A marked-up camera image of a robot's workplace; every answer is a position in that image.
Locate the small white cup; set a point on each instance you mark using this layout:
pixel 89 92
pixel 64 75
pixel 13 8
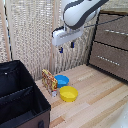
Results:
pixel 54 94

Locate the dark brown drawer cabinet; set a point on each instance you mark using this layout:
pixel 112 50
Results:
pixel 124 13

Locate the blue plastic bowl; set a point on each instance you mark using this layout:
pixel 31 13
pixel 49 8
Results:
pixel 62 80

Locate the yellow plastic bowl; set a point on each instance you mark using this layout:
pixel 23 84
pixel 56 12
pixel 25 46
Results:
pixel 68 93

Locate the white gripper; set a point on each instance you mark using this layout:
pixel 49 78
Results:
pixel 65 36

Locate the woven beige folding screen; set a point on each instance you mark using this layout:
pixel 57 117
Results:
pixel 30 33

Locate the orange yellow snack box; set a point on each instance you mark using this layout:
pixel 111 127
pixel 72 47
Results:
pixel 49 80

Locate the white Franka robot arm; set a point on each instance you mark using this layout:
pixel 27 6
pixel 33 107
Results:
pixel 80 11

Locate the black fabric storage box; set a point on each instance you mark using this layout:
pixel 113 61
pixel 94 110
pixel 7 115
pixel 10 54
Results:
pixel 18 96

